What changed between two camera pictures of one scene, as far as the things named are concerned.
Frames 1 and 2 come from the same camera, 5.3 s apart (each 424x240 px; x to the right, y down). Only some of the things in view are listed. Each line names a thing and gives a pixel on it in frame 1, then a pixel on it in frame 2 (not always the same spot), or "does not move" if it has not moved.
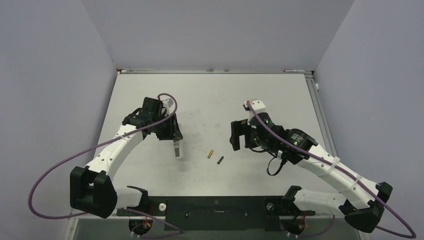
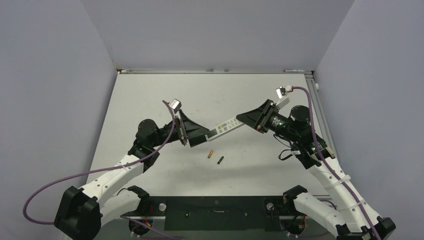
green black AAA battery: [220, 160] does not move
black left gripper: [172, 132] -> [187, 130]
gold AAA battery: [210, 153] does not move
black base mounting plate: [219, 213] does not move
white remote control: [177, 149] -> [223, 128]
